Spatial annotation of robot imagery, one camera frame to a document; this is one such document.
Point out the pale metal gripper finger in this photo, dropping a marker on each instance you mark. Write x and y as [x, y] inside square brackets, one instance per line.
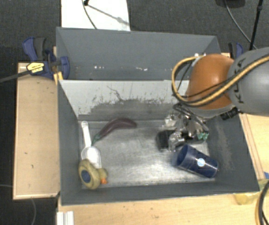
[178, 135]
[174, 144]

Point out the small black box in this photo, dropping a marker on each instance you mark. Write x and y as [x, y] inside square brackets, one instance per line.
[162, 140]

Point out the dark blue plastic cup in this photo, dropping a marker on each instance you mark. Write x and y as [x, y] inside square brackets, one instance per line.
[195, 162]

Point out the grey metal bin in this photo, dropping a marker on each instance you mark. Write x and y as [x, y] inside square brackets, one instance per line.
[134, 163]

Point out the purple toy eggplant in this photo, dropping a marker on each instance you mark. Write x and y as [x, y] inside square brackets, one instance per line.
[118, 124]

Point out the white plastic scoop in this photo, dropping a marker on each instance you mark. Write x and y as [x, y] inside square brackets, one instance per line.
[91, 155]

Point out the yellow toy duck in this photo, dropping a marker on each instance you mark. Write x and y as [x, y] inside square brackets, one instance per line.
[90, 174]

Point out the pale wood board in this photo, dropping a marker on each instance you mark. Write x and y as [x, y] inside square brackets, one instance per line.
[37, 135]

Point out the black cylinder on white bracket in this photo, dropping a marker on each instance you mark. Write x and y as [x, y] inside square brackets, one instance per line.
[229, 114]

